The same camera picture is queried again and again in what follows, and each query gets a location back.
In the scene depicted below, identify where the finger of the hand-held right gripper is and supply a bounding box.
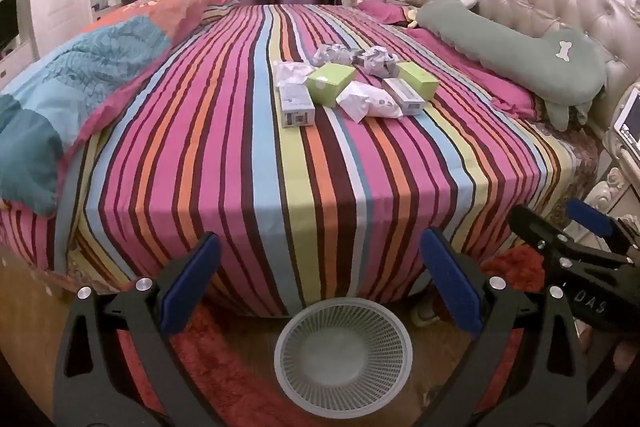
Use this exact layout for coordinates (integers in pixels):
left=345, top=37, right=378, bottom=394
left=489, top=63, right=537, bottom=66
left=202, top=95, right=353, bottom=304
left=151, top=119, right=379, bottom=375
left=509, top=205, right=628, bottom=270
left=566, top=199, right=640, bottom=250

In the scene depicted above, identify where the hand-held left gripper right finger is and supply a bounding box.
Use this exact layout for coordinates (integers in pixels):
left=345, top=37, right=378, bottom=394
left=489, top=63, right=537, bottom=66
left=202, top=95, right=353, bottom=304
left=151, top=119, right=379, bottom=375
left=419, top=227, right=588, bottom=427

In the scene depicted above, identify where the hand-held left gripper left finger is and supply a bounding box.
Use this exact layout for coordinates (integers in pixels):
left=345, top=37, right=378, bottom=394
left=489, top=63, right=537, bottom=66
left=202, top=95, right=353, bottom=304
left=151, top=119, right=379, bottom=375
left=52, top=231, right=223, bottom=427

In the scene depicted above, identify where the white plastic mesh basket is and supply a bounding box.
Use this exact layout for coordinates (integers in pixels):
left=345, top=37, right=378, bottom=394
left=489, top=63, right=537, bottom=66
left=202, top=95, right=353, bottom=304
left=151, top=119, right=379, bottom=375
left=273, top=297, right=415, bottom=419

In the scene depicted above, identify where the white cardboard box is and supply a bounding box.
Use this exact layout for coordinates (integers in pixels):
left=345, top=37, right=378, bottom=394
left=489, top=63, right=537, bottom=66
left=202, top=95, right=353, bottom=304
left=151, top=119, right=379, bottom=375
left=382, top=78, right=427, bottom=116
left=279, top=84, right=317, bottom=128

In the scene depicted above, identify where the green cardboard box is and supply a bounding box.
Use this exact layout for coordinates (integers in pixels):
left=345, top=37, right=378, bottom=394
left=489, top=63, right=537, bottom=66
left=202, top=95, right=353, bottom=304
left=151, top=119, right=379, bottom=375
left=395, top=62, right=440, bottom=100
left=305, top=63, right=357, bottom=108

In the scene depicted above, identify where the white packet with grey print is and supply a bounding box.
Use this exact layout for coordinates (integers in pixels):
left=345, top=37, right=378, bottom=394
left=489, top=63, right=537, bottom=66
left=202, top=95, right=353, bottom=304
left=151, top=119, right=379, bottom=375
left=336, top=81, right=404, bottom=124

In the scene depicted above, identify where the grey-white paper ball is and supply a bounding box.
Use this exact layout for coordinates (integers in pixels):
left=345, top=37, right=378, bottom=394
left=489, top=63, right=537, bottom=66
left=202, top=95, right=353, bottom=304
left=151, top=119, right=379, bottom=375
left=314, top=43, right=357, bottom=66
left=355, top=47, right=399, bottom=78

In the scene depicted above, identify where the white packet with pink label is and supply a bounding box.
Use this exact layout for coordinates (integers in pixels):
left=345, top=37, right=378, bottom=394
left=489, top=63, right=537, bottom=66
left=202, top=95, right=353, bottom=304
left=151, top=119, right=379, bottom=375
left=274, top=62, right=316, bottom=88

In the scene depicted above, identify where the red shaggy rug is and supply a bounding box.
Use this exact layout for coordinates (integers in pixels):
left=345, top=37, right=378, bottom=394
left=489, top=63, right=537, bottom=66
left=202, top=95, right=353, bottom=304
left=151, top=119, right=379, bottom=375
left=117, top=244, right=551, bottom=427

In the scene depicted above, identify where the tablet screen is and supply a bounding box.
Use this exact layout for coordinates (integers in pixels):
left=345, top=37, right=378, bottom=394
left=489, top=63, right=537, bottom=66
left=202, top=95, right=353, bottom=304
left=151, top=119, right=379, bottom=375
left=612, top=87, right=640, bottom=144

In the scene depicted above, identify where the striped bed sheet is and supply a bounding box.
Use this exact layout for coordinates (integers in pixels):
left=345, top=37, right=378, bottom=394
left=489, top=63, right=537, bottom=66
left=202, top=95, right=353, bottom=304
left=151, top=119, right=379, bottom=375
left=0, top=2, right=586, bottom=319

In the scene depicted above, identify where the large pink pillow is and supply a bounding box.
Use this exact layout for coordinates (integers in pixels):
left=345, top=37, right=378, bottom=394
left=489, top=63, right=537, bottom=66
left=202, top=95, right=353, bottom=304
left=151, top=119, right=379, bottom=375
left=410, top=26, right=547, bottom=120

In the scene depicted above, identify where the green bone-print long pillow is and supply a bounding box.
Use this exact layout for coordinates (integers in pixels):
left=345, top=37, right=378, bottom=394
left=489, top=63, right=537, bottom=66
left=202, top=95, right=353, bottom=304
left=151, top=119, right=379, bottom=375
left=415, top=0, right=608, bottom=131

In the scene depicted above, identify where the teal and orange quilt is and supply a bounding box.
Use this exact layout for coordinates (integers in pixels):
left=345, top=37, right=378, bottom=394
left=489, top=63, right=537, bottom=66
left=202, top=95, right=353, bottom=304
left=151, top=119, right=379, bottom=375
left=0, top=0, right=237, bottom=216

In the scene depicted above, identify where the small pink pillow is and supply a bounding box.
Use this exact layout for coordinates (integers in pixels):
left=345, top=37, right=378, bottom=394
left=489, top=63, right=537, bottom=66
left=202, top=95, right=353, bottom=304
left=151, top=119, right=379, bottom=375
left=356, top=0, right=421, bottom=28

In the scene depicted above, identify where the black television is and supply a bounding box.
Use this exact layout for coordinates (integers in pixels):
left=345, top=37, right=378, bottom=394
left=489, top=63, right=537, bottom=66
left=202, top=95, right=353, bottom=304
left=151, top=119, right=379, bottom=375
left=0, top=1, right=22, bottom=54

